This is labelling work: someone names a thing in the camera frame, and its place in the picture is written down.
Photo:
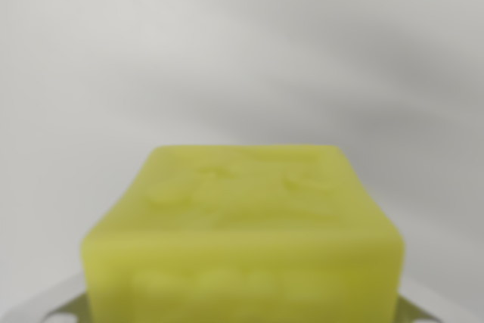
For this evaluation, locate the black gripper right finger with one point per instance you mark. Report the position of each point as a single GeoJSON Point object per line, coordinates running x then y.
{"type": "Point", "coordinates": [410, 313]}

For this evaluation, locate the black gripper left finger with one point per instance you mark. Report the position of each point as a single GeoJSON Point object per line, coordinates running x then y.
{"type": "Point", "coordinates": [64, 302]}

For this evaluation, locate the yellow cube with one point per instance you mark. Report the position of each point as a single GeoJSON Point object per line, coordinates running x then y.
{"type": "Point", "coordinates": [242, 243]}

